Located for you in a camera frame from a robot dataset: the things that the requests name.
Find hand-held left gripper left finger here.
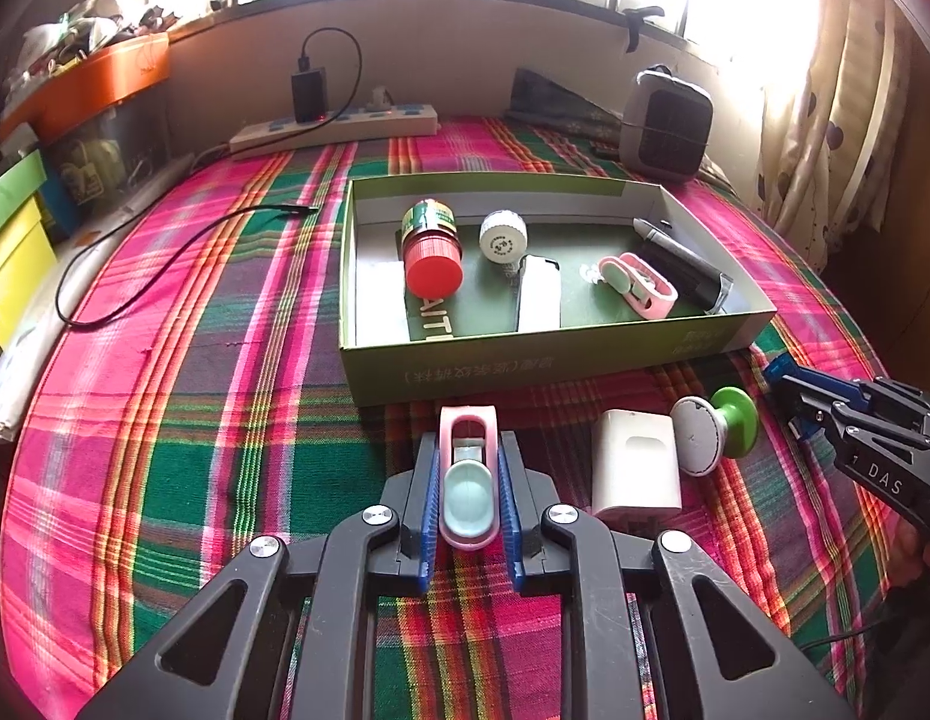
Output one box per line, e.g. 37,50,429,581
79,431,445,720

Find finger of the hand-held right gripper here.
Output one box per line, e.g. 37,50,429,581
765,356,865,407
784,390,848,442

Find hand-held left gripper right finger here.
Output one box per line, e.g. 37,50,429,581
496,431,860,720

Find pink clip with mint pad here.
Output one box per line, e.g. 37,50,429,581
596,253,677,320
437,405,503,550

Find white and green knob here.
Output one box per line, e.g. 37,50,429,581
671,386,760,477

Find green cardboard box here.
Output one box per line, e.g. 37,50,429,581
337,176,779,407

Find white charger plug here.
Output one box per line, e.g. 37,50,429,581
591,409,683,518

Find black rectangular device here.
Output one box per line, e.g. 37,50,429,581
634,217,736,316

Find white rectangular device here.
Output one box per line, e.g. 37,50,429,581
516,255,563,332

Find small white bottle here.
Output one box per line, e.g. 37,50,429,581
478,210,527,265

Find red-capped bottle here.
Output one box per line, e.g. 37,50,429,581
400,199,466,299

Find plaid blanket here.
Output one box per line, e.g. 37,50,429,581
4,114,923,720

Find cream patterned curtain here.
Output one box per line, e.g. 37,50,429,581
757,0,930,271

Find dark bag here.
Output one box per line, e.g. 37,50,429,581
506,67,623,143

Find white power strip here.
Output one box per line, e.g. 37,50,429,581
229,103,441,161

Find black power adapter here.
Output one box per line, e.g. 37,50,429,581
291,69,329,122

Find clear plastic storage bin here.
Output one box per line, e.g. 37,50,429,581
41,97,177,230

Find yellow box with green lid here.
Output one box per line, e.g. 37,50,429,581
0,150,59,361

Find orange box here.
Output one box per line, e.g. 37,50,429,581
0,31,172,143

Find pile of assorted clutter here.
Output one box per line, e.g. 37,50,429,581
0,0,181,83

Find black charging cable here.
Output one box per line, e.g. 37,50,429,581
54,204,321,327

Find black strap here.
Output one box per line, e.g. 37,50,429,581
622,6,665,53

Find black adapter cable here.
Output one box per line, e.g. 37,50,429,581
298,28,363,121

